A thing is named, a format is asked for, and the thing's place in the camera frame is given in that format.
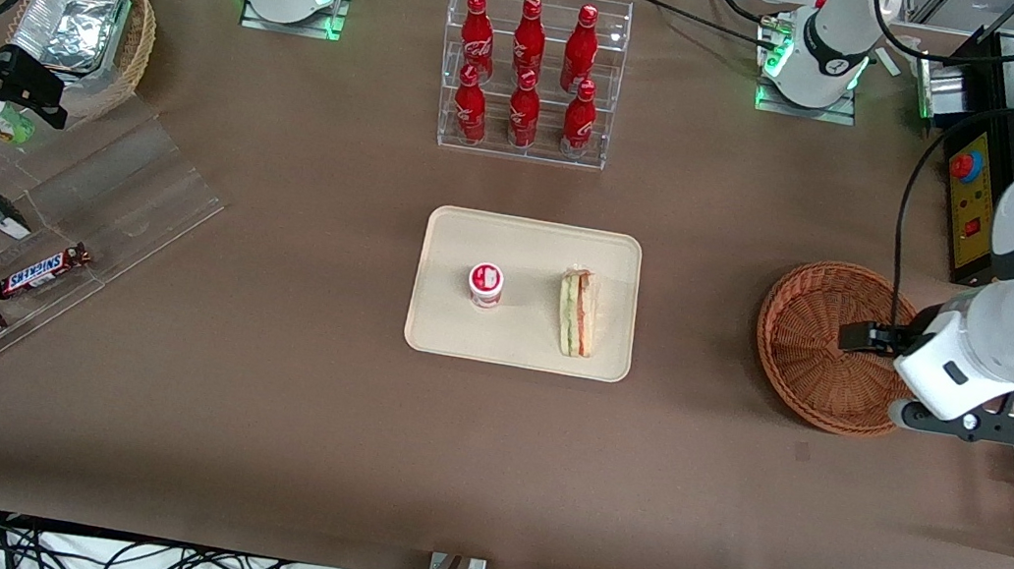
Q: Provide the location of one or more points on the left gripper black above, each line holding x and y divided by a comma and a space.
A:
896, 337

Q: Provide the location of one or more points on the triangle sandwich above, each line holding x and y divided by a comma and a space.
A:
577, 314

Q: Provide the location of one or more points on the brown wicker basket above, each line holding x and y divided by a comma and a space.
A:
803, 366

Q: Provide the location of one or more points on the light wicker basket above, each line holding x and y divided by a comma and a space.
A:
136, 44

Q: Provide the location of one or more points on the beige plastic tray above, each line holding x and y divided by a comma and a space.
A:
551, 251

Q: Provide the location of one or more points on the aluminium foil container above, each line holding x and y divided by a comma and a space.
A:
67, 24

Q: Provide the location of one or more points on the small black white box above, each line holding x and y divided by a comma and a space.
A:
1, 211

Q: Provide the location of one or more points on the clear acrylic stepped display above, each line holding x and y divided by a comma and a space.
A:
132, 202

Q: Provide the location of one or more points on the silver metal block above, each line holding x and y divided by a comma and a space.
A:
941, 88

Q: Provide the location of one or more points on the white paper strip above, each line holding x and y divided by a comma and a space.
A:
889, 63

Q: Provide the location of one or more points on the clear plastic wrapper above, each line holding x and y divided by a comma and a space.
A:
905, 48

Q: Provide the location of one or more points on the red cola bottle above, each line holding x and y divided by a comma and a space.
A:
578, 126
522, 118
470, 111
529, 35
475, 32
581, 47

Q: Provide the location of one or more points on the red white yogurt cup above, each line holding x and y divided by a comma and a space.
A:
486, 284

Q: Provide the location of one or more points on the clear acrylic bottle rack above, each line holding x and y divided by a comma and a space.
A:
617, 22

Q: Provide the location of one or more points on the brown table cover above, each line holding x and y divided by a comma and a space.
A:
246, 446

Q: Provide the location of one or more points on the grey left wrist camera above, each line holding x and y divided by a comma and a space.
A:
964, 423

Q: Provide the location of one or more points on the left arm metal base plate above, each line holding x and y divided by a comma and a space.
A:
804, 112

